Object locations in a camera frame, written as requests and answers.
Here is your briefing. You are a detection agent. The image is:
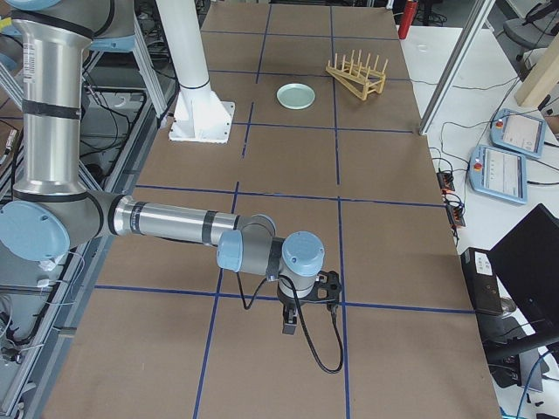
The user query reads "grey office chair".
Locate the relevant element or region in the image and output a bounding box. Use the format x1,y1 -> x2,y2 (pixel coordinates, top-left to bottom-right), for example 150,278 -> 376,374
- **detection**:
503,1 -> 558,61

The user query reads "wooden dish rack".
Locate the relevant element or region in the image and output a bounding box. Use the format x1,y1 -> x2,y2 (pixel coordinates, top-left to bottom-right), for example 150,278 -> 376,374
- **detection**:
325,50 -> 389,101

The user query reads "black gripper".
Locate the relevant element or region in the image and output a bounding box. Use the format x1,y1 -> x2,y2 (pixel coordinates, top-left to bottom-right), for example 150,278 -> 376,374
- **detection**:
278,289 -> 298,334

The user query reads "black box device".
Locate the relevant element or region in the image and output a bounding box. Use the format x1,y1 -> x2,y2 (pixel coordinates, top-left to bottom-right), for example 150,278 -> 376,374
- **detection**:
460,247 -> 516,318

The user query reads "light green plate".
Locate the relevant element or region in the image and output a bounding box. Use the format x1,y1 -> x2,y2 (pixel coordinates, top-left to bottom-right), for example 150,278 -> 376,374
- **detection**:
276,83 -> 315,110

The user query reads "blue teach pendant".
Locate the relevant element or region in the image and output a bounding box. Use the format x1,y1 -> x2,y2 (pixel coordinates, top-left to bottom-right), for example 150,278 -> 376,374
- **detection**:
468,145 -> 528,204
490,108 -> 547,159

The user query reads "red cylinder bottle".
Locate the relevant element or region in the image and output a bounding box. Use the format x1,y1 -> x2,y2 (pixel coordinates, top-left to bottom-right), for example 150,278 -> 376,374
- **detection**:
398,0 -> 418,40

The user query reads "aluminium side frame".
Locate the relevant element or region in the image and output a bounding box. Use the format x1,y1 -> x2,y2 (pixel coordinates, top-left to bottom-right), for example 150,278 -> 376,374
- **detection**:
0,17 -> 176,419

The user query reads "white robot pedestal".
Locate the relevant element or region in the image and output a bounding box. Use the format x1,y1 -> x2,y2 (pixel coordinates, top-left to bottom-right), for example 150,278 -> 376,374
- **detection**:
156,0 -> 235,144

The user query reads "aluminium frame post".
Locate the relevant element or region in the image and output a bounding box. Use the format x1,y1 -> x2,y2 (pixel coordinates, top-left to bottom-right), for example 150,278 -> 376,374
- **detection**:
418,0 -> 495,135

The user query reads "far blue teach pendant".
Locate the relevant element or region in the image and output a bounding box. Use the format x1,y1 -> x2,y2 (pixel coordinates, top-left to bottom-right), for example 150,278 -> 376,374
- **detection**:
490,108 -> 547,159

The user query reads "orange black connector box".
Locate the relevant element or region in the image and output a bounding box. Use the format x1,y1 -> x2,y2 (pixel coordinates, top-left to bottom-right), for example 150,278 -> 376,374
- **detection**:
437,170 -> 455,192

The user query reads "black laptop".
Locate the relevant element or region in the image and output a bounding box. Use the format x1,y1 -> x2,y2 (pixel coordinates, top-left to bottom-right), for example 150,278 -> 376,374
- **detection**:
487,203 -> 559,337

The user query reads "wooden beam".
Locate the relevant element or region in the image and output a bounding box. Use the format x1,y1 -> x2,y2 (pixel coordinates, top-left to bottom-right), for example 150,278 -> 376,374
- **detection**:
514,36 -> 559,107

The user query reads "black gripper camera mount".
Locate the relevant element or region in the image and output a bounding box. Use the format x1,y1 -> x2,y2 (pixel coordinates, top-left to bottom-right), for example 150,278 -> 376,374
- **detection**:
309,271 -> 342,305

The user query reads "near blue teach pendant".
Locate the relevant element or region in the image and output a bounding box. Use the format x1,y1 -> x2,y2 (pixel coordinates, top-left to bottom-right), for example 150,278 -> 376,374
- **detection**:
468,145 -> 528,204

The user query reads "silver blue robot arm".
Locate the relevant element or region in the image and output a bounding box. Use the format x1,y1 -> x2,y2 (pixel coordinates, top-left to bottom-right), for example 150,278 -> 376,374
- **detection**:
1,1 -> 325,334

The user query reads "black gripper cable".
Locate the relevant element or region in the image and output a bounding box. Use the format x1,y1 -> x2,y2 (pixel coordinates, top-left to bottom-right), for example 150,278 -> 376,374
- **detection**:
235,269 -> 345,374

